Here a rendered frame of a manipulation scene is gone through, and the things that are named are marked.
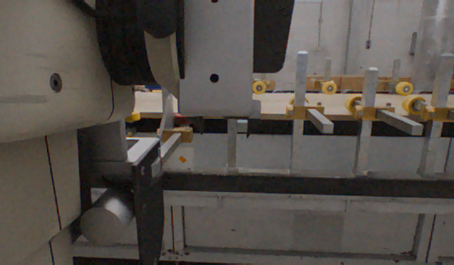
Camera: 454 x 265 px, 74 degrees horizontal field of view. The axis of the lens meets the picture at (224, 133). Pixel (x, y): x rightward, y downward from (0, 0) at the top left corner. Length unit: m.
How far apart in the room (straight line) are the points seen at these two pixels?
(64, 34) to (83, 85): 0.03
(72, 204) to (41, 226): 0.05
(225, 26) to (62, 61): 0.10
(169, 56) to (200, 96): 0.03
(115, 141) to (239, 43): 0.20
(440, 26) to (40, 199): 4.74
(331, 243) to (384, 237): 0.26
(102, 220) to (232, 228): 1.32
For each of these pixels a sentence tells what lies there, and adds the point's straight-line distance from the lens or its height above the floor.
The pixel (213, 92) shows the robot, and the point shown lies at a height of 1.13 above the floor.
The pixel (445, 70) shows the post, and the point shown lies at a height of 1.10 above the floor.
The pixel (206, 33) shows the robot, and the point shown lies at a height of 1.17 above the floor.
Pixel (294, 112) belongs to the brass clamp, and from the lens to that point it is 1.15.
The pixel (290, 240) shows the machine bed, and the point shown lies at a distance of 1.67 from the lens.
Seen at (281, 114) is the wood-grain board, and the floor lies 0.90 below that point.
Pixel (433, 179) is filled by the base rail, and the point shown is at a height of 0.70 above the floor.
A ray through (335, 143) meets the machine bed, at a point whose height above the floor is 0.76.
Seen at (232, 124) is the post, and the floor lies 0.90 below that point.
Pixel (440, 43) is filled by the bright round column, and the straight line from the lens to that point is 4.81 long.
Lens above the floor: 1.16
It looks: 15 degrees down
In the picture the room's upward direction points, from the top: straight up
